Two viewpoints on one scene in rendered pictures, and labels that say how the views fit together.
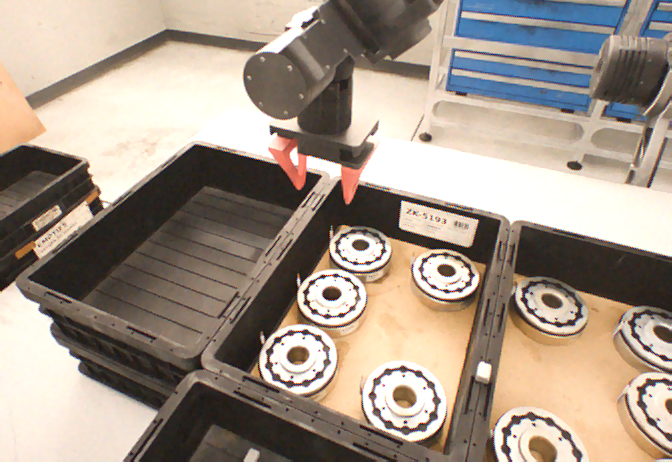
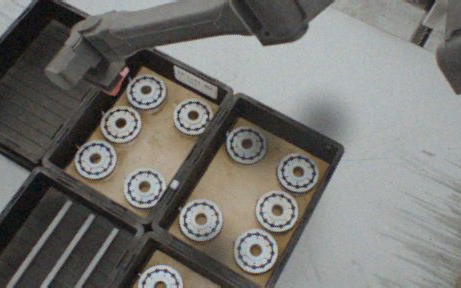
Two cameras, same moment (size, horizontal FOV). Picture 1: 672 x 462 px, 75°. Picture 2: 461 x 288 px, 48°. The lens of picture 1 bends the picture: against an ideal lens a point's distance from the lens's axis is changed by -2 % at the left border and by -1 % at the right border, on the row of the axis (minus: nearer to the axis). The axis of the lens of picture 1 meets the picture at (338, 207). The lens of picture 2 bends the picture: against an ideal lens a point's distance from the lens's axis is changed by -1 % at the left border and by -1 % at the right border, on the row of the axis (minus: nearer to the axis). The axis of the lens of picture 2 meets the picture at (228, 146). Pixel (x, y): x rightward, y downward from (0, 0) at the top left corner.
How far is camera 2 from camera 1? 0.74 m
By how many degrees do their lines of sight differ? 27
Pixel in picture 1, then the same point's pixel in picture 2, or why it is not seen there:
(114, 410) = (2, 165)
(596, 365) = (259, 181)
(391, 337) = (152, 151)
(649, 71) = not seen: outside the picture
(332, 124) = (96, 72)
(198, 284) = (46, 102)
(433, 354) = (172, 164)
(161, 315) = (24, 121)
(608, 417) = (249, 207)
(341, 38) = (87, 59)
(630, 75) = not seen: outside the picture
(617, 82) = not seen: outside the picture
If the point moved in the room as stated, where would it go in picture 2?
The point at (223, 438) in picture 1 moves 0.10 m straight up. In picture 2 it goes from (56, 193) to (44, 179)
